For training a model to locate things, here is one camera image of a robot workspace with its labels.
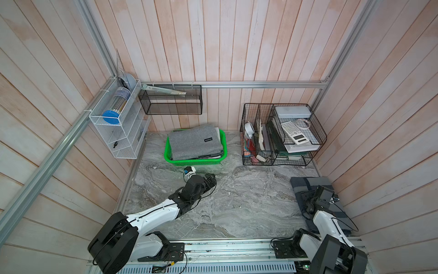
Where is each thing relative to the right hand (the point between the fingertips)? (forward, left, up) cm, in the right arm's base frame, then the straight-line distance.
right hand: (306, 193), depth 89 cm
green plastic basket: (+16, +60, +5) cm, 62 cm away
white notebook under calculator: (+18, +8, +16) cm, 25 cm away
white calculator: (+22, +5, +20) cm, 30 cm away
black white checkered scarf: (+19, +50, +6) cm, 54 cm away
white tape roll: (+41, +27, +8) cm, 49 cm away
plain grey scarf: (+27, +62, +9) cm, 68 cm away
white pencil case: (+43, +2, +20) cm, 47 cm away
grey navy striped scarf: (-21, +2, +23) cm, 31 cm away
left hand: (+2, +51, +8) cm, 52 cm away
